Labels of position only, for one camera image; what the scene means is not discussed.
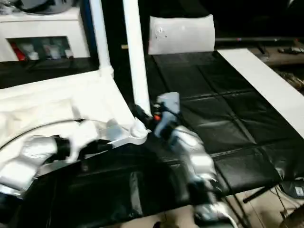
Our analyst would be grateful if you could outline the white plastic table leg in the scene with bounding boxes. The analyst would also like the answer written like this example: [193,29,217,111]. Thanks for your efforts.
[88,0,115,77]
[122,0,153,130]

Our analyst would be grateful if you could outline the white plastic table top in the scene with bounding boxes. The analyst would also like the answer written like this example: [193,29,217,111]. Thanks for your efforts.
[0,68,152,187]

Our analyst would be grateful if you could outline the black work mat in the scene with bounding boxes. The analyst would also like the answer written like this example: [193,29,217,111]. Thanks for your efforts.
[0,49,304,228]

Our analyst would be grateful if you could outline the white cushion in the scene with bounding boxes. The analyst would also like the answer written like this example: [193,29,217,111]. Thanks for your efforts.
[148,14,216,56]

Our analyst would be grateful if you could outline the white flat board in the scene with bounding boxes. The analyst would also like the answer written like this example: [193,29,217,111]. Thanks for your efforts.
[216,47,304,128]

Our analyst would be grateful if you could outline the red bottle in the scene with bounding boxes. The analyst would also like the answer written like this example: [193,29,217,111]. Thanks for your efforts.
[9,40,25,60]

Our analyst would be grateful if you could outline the black metal stand leg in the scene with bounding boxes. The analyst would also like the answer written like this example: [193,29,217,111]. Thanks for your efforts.
[241,183,287,206]

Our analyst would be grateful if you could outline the white cabinet with glass doors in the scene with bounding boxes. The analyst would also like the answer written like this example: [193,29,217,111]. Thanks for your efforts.
[0,0,92,63]

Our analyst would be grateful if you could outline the grey clutter on cabinet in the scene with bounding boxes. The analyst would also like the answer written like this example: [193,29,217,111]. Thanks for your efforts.
[0,0,79,15]

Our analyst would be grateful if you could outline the black flat device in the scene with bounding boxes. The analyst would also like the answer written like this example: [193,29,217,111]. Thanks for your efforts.
[277,47,304,55]

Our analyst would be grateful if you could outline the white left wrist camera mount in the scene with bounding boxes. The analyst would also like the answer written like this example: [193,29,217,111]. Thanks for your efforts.
[66,119,120,163]

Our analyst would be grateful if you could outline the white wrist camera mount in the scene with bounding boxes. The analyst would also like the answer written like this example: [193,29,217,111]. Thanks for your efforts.
[66,119,120,163]
[150,92,182,137]

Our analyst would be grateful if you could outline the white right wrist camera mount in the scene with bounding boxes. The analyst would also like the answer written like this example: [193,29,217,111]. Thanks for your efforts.
[150,92,182,137]

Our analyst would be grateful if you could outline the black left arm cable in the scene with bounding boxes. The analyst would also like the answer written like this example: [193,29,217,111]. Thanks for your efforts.
[0,119,86,152]

